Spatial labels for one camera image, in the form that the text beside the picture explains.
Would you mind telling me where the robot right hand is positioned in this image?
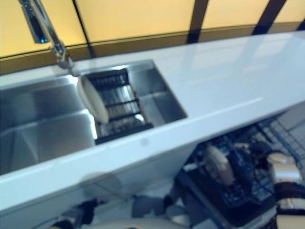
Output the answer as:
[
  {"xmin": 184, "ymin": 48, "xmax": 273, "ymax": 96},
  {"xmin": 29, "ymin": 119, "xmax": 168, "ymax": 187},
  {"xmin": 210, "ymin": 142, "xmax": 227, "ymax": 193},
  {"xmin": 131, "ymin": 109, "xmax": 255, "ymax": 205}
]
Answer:
[{"xmin": 235, "ymin": 142, "xmax": 273, "ymax": 192}]

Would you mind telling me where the dark window frame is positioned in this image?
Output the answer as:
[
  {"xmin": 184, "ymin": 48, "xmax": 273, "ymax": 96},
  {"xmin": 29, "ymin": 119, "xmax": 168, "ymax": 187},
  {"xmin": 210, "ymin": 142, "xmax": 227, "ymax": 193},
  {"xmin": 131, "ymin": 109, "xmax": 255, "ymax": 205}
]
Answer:
[{"xmin": 0, "ymin": 0, "xmax": 305, "ymax": 67}]

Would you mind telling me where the black dish rack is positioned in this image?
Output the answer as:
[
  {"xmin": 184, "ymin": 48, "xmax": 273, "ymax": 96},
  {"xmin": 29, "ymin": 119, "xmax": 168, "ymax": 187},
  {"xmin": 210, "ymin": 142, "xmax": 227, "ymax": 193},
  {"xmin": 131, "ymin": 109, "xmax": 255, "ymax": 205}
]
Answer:
[{"xmin": 81, "ymin": 67, "xmax": 153, "ymax": 146}]

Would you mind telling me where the wire dishwasher rack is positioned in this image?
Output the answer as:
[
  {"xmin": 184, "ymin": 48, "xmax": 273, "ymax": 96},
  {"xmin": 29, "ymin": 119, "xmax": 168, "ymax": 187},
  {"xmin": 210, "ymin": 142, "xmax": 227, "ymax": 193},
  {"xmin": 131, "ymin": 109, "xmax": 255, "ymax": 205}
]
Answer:
[{"xmin": 190, "ymin": 116, "xmax": 305, "ymax": 216}]

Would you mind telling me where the cream ceramic plate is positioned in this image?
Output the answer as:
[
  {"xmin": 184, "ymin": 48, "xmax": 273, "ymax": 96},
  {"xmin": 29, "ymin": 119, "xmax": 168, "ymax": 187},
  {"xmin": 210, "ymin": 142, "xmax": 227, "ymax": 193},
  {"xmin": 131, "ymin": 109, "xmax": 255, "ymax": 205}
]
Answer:
[
  {"xmin": 204, "ymin": 146, "xmax": 234, "ymax": 187},
  {"xmin": 76, "ymin": 75, "xmax": 109, "ymax": 125}
]

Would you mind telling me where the chrome kitchen faucet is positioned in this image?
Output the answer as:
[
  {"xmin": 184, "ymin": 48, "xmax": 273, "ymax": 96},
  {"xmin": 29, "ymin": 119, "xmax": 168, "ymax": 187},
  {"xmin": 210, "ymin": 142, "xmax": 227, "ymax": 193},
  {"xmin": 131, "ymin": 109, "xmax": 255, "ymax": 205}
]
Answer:
[{"xmin": 18, "ymin": 0, "xmax": 77, "ymax": 75}]

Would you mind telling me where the narrow white cabinet door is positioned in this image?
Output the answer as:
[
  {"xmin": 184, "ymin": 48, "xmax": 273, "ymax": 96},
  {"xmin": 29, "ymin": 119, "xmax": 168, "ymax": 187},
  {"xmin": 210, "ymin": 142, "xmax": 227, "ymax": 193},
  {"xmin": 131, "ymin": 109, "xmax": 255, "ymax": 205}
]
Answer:
[{"xmin": 81, "ymin": 145, "xmax": 198, "ymax": 198}]

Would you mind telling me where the stainless steel sink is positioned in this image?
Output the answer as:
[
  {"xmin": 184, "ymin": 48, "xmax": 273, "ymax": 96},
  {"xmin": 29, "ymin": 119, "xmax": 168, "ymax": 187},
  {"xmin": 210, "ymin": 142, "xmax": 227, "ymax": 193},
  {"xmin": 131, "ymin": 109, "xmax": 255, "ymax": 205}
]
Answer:
[{"xmin": 0, "ymin": 59, "xmax": 188, "ymax": 177}]

